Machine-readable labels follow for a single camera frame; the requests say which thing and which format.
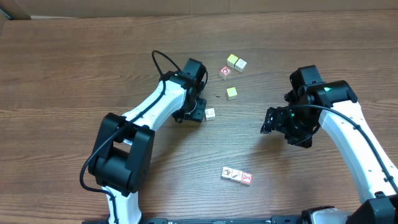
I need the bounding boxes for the red letter wooden block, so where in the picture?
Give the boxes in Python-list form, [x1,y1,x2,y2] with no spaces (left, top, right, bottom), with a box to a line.
[219,66,231,80]

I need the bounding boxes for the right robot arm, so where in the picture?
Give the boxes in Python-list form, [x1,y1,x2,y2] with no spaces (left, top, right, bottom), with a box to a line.
[261,65,397,224]

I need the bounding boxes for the acorn picture wooden block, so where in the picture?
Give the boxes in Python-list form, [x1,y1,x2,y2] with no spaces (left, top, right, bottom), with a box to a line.
[221,167,233,179]

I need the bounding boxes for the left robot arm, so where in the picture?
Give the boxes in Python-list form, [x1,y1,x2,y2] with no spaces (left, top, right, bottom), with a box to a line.
[80,58,208,223]

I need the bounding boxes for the white bone wooden block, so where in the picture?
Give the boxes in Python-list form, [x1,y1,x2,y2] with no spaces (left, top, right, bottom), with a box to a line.
[234,58,247,73]

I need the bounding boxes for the sheep picture wooden block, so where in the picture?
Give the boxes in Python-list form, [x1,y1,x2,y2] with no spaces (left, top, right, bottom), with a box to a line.
[205,108,216,121]

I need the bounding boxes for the yellow letter C block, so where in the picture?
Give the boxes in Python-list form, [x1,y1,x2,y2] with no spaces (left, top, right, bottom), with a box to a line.
[226,87,238,100]

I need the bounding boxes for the hammer picture wooden block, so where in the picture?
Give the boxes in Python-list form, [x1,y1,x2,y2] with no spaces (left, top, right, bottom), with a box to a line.
[231,169,243,182]

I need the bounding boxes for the red letter Y block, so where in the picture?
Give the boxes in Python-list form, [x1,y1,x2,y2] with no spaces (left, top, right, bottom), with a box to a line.
[241,172,253,185]

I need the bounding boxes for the yellow top wooden block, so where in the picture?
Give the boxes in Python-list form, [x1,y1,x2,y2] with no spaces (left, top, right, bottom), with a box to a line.
[226,54,239,68]

